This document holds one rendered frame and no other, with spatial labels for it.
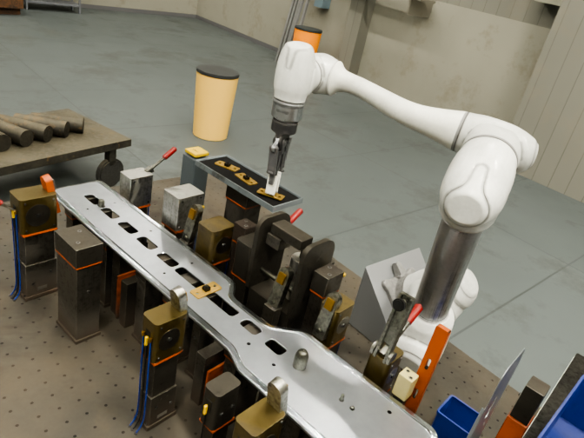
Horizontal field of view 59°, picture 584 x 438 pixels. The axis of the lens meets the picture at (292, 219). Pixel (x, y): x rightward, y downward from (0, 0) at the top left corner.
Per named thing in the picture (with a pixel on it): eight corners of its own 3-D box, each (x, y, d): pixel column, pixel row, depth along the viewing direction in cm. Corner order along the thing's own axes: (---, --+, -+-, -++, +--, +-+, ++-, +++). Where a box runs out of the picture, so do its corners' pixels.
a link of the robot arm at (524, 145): (474, 98, 125) (459, 126, 117) (551, 122, 120) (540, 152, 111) (460, 142, 135) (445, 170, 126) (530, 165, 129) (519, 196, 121)
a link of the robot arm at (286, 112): (268, 97, 142) (264, 118, 144) (299, 106, 140) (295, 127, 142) (280, 92, 149) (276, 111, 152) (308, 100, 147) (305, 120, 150)
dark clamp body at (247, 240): (218, 339, 165) (235, 237, 148) (245, 325, 174) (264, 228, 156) (233, 352, 162) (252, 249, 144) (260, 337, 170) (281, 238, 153)
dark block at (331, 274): (283, 386, 153) (314, 269, 134) (299, 375, 158) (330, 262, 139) (295, 396, 150) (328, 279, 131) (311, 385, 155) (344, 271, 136)
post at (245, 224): (216, 325, 170) (234, 221, 152) (228, 320, 174) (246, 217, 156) (227, 334, 168) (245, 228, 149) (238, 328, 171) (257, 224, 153)
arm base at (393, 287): (406, 256, 189) (418, 253, 185) (430, 314, 187) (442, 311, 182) (375, 270, 177) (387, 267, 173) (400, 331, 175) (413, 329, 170)
